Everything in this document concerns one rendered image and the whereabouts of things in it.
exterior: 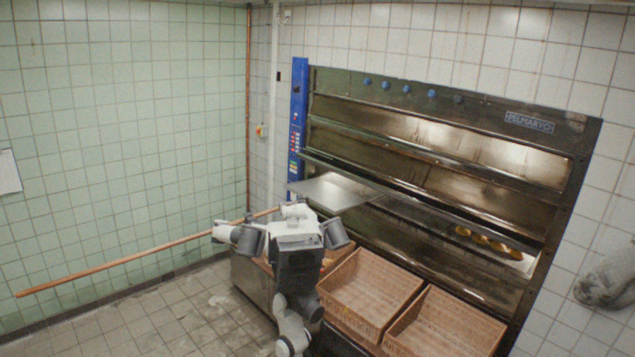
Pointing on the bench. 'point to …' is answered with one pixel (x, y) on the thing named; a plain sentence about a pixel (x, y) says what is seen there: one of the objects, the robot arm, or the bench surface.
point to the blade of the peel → (325, 195)
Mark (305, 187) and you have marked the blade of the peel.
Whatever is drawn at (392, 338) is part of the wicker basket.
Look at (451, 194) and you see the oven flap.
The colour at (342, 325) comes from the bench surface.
